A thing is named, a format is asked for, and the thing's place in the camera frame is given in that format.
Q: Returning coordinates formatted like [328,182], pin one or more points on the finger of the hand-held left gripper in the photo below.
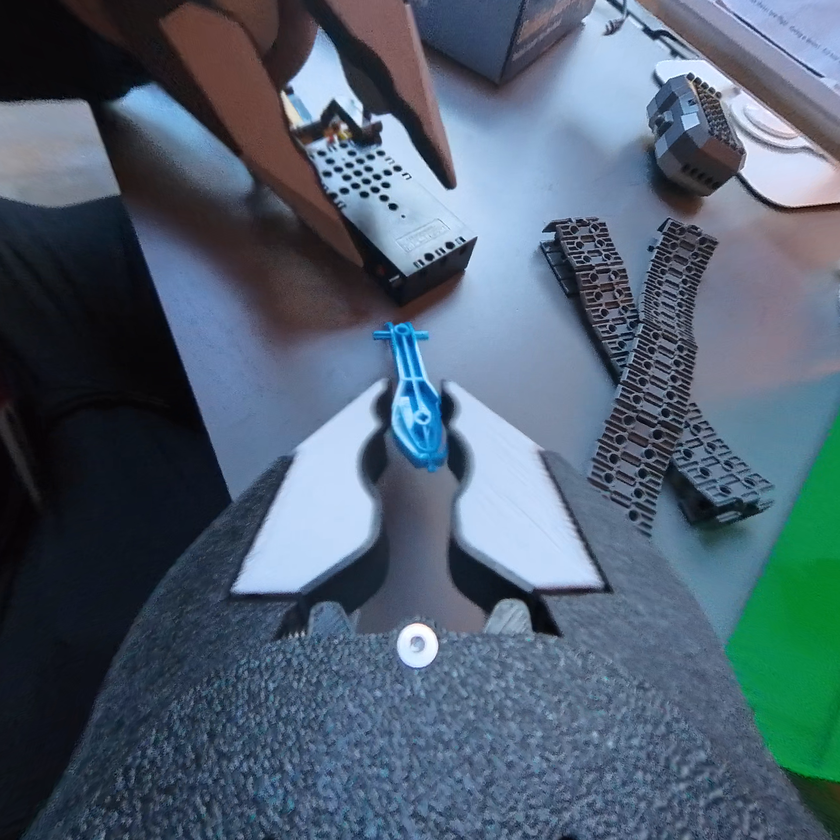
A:
[407,65]
[229,98]

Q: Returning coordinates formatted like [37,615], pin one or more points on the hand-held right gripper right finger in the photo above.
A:
[518,525]

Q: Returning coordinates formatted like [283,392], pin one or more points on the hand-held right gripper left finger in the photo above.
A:
[315,525]

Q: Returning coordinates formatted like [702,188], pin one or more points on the blue plastic lever tool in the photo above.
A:
[413,420]

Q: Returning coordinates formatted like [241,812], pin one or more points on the black controller box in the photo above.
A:
[394,216]

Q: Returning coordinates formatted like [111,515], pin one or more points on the grey desk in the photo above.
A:
[262,295]

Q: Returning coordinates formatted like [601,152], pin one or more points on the grey studded track strip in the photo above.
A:
[682,275]
[604,295]

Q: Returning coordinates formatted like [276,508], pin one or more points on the green plastic bin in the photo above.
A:
[794,623]

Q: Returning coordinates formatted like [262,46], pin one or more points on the grey faceted toy block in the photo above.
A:
[695,144]

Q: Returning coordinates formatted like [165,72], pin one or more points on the instruction sheet stand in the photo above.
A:
[754,52]

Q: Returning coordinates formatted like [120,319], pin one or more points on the white flat pad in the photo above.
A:
[800,177]

